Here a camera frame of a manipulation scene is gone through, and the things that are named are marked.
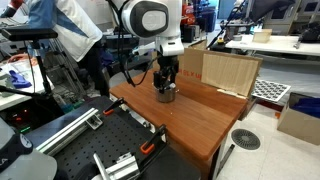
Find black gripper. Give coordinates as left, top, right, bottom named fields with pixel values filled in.
left=156, top=54, right=180, bottom=94

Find small stainless steel pot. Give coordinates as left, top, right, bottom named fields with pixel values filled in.
left=155, top=83, right=177, bottom=104

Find black orange bar clamp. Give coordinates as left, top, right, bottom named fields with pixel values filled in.
left=102, top=97, right=126, bottom=117
left=139, top=124, right=168, bottom=156

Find large cardboard panel red print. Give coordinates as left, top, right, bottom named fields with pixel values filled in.
left=151, top=39, right=264, bottom=100

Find black perforated breadboard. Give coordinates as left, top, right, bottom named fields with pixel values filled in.
left=24, top=95, right=201, bottom=180

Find round floor drain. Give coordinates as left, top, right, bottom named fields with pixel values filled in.
left=230, top=128, right=262, bottom=151

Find black table leg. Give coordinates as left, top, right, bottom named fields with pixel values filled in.
left=215, top=143, right=236, bottom=179

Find checkerboard calibration panel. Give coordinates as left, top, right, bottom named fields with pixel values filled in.
left=251, top=78, right=292, bottom=103

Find small wooden box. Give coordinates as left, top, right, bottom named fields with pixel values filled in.
left=252, top=28, right=273, bottom=44

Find person in white blue shirt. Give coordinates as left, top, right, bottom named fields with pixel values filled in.
left=0, top=0, right=111, bottom=98

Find long white table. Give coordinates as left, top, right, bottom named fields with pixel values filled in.
left=225, top=33, right=320, bottom=58

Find open cardboard box blue contents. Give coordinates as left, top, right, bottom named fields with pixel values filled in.
left=276, top=91, right=320, bottom=147

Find blue cloth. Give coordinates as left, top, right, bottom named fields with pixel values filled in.
left=8, top=69, right=33, bottom=90

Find black bag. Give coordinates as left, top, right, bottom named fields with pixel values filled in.
left=298, top=21, right=320, bottom=44

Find black controller box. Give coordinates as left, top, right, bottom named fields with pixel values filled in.
left=5, top=106, right=38, bottom=135

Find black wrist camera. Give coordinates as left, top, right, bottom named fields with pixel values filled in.
left=152, top=70, right=162, bottom=89

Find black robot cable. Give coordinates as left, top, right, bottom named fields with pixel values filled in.
left=114, top=0, right=158, bottom=88

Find aluminium extrusion rail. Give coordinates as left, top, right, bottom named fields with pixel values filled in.
left=34, top=107, right=104, bottom=157
left=92, top=151, right=141, bottom=180

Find black camera stand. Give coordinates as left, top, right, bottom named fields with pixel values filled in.
left=0, top=39, right=56, bottom=102

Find black stereo camera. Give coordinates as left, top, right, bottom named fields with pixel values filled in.
left=0, top=27, right=59, bottom=43

